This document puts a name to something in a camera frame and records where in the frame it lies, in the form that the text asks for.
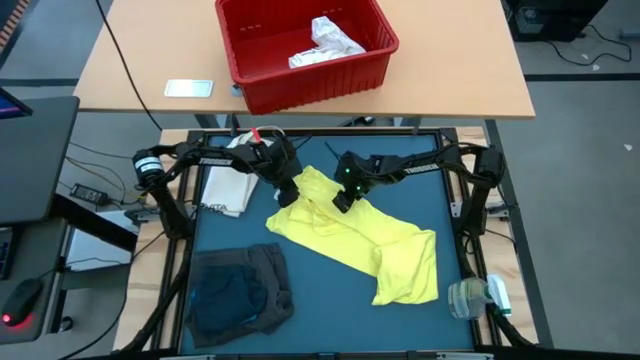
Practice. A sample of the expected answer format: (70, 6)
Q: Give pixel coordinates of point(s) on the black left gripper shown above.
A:
(272, 162)

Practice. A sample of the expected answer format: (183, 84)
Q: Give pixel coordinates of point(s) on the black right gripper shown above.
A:
(362, 172)

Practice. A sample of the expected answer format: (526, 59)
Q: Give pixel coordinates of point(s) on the yellow garment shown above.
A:
(360, 235)

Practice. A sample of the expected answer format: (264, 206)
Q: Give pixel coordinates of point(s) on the dark grey garment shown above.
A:
(277, 280)

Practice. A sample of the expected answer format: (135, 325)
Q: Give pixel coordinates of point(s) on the navy blue garment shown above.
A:
(227, 300)

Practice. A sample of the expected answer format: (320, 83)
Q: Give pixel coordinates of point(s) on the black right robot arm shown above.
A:
(450, 167)

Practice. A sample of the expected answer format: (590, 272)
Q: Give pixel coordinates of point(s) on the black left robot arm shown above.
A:
(210, 160)

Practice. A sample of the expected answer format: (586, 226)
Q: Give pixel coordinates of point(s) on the white canvas tote bag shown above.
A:
(227, 187)

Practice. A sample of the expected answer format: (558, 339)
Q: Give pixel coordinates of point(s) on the red plastic basket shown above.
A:
(310, 85)

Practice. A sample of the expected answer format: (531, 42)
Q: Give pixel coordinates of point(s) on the white crumpled garment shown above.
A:
(330, 47)

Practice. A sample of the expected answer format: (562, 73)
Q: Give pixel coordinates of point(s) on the clear spray bottle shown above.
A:
(467, 299)

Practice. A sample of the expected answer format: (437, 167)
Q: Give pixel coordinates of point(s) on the light wooden desk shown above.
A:
(475, 60)

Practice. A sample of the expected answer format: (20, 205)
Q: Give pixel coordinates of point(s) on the black power adapter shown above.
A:
(89, 194)

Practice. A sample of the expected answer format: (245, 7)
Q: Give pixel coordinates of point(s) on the white flat panel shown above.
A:
(90, 250)

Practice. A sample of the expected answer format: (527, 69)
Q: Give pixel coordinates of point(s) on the dark grey laptop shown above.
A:
(35, 160)

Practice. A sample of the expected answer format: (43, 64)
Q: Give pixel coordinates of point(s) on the black computer tower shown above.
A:
(550, 17)

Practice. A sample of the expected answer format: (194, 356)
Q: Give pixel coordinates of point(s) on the black computer mouse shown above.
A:
(21, 302)

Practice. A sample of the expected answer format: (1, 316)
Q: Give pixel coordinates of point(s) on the black keyboard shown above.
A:
(5, 252)

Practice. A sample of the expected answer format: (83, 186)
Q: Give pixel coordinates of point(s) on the black aluminium table frame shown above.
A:
(320, 131)

